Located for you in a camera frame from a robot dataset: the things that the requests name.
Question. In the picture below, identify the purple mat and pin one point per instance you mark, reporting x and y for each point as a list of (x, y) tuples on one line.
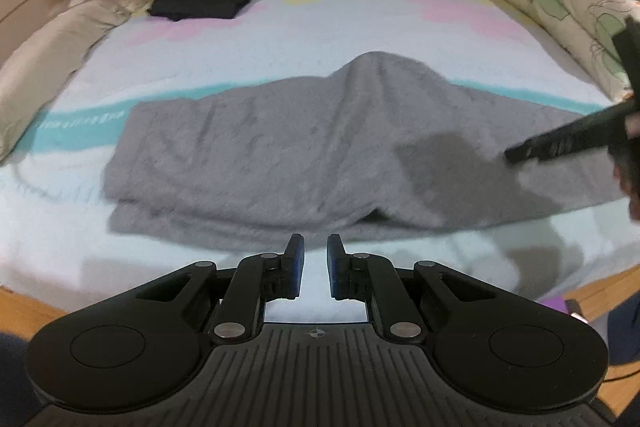
[(562, 305)]

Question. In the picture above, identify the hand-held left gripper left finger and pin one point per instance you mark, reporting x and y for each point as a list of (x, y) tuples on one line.
[(298, 259)]

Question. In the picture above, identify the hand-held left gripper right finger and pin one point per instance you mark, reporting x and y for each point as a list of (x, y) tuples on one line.
[(332, 263)]

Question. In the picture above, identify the grey pants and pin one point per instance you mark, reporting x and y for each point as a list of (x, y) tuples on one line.
[(280, 157)]

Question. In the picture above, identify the beige pillow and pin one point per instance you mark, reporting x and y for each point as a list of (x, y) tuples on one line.
[(50, 52)]

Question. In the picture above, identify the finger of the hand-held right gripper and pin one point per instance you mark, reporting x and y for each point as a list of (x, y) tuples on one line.
[(560, 139)]

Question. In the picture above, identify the pastel floral bed blanket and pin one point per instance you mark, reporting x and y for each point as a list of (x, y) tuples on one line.
[(310, 42)]

